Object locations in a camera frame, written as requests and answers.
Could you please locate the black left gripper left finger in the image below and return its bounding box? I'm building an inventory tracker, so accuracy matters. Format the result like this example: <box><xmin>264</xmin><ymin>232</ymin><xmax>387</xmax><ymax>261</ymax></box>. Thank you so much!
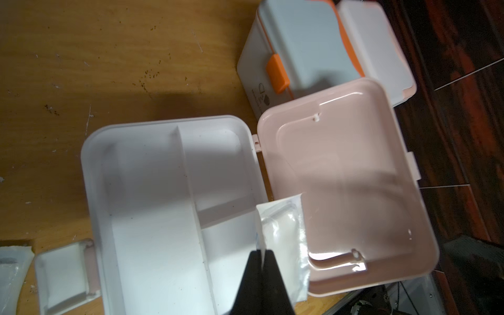
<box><xmin>230</xmin><ymin>250</ymin><xmax>262</xmax><ymax>315</ymax></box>

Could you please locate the white orange handled box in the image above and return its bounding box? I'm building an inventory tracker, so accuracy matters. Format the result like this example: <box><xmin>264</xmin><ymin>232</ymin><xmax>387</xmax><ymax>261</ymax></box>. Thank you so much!
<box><xmin>237</xmin><ymin>1</ymin><xmax>364</xmax><ymax>117</ymax></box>

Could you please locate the gauze clear packet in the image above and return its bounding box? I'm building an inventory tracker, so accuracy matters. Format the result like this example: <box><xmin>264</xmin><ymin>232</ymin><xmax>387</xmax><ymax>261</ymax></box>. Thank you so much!
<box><xmin>256</xmin><ymin>194</ymin><xmax>311</xmax><ymax>306</ymax></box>
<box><xmin>35</xmin><ymin>239</ymin><xmax>101</xmax><ymax>314</ymax></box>

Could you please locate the white pink first aid box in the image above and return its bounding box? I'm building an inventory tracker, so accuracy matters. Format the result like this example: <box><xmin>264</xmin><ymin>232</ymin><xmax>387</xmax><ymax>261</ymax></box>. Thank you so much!
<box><xmin>336</xmin><ymin>1</ymin><xmax>417</xmax><ymax>107</ymax></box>

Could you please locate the pink medicine chest box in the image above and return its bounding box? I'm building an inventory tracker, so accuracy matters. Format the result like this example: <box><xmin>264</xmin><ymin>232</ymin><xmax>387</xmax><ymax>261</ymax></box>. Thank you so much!
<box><xmin>81</xmin><ymin>78</ymin><xmax>439</xmax><ymax>314</ymax></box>

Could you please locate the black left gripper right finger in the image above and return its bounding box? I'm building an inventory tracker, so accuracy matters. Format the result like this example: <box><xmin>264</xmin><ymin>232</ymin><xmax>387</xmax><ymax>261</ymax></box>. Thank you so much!
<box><xmin>261</xmin><ymin>249</ymin><xmax>295</xmax><ymax>315</ymax></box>

